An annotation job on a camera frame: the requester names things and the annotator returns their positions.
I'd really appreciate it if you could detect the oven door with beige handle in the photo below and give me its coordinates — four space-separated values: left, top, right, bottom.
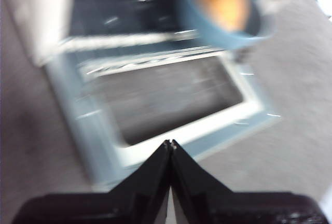
46 44 284 186

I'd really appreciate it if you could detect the brown potato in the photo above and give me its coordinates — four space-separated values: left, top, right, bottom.
195 0 252 32

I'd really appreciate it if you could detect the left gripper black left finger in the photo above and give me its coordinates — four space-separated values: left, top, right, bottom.
11 141 174 224

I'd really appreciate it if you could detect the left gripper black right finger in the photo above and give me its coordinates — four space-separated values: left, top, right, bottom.
170 138 328 224

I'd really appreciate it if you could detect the blue ribbed bowl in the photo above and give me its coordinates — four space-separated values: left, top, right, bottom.
178 0 276 51

